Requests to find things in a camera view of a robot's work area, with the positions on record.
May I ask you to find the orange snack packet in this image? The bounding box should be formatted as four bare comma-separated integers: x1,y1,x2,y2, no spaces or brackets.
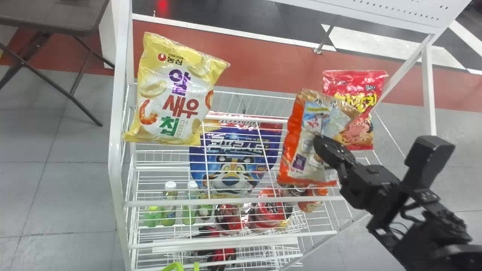
276,88,362,188

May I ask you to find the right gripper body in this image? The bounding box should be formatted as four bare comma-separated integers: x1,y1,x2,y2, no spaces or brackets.
337,162,406,221

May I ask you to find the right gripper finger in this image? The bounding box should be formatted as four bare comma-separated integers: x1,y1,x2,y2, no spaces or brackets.
313,134,357,170

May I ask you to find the red snack packet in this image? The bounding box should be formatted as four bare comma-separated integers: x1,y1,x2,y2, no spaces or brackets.
322,69,389,151

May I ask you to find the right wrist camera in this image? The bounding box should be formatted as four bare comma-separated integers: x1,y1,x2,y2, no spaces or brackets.
400,135,456,204

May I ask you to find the blue cereal bag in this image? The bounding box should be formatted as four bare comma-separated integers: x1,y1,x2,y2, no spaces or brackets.
189,112,283,197

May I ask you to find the red noodle cup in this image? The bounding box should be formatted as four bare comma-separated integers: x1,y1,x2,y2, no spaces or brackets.
214,203,250,236
255,187,294,230

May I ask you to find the orange noodle cup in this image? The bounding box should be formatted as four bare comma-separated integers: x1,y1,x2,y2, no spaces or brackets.
297,187,328,213

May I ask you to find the yellow snack packet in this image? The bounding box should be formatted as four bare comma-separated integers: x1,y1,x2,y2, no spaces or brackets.
122,32,230,147

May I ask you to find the dark side table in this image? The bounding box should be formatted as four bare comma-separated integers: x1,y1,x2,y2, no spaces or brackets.
0,0,116,127

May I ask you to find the white wire rack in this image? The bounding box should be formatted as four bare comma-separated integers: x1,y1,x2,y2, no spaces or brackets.
99,0,473,271

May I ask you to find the green bottle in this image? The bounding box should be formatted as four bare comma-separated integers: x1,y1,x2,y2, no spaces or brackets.
162,181,178,227
144,206,161,228
182,181,200,226

